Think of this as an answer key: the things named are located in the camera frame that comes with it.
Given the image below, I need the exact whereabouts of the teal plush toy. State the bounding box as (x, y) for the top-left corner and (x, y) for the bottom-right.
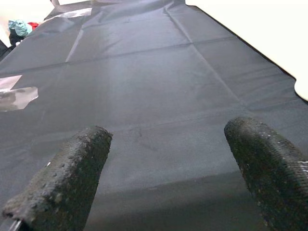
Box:
(8, 19), (33, 37)

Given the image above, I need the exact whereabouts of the white plastic table top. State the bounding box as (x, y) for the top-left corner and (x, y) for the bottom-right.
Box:
(185, 0), (308, 102)

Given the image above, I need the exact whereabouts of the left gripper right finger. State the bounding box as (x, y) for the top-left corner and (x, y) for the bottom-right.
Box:
(223, 116), (308, 231)

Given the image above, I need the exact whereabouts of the clear tape strip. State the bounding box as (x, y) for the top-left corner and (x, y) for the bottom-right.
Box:
(51, 7), (93, 19)

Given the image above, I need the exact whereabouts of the clear tape cross patch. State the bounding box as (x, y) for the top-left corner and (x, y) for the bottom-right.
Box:
(0, 75), (39, 112)

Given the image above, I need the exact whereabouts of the black floor cloth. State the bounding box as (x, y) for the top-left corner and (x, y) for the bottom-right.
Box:
(0, 0), (308, 231)

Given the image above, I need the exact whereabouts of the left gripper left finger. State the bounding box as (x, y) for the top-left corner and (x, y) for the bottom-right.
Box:
(1, 125), (113, 231)

